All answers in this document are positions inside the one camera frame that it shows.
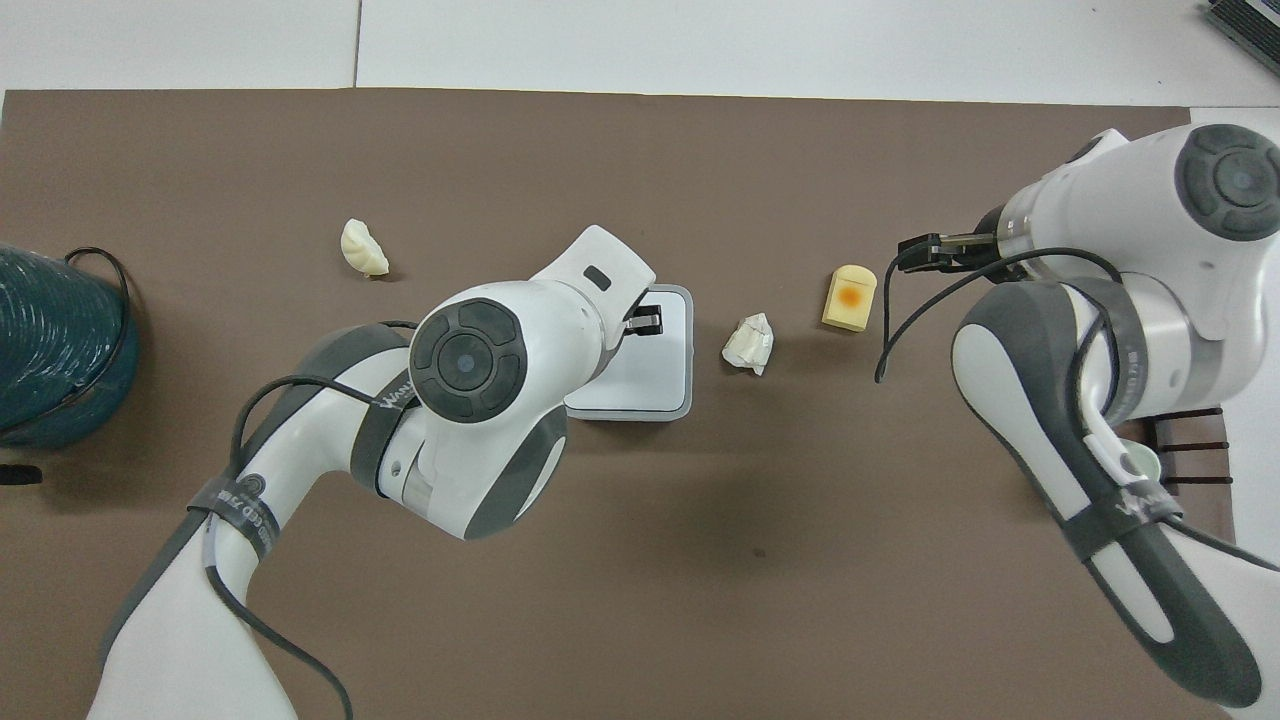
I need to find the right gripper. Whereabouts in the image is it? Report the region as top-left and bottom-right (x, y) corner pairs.
(896, 205), (1007, 274)

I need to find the dark teal bin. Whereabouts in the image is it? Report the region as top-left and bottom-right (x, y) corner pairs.
(0, 244), (141, 449)

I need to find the yellow toast toy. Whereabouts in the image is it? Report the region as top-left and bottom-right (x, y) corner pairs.
(822, 265), (878, 333)

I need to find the crumpled white paper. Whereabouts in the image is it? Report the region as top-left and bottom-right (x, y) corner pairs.
(722, 313), (775, 377)

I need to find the white square plate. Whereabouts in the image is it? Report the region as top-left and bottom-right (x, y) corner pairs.
(563, 284), (694, 422)

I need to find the dark ribbed device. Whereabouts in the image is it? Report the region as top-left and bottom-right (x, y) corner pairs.
(1204, 0), (1280, 64)

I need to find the white dumpling toy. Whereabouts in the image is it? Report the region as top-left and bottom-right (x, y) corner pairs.
(341, 218), (390, 279)

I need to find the dark wire rack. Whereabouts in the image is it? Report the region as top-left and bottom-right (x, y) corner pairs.
(1145, 405), (1233, 496)

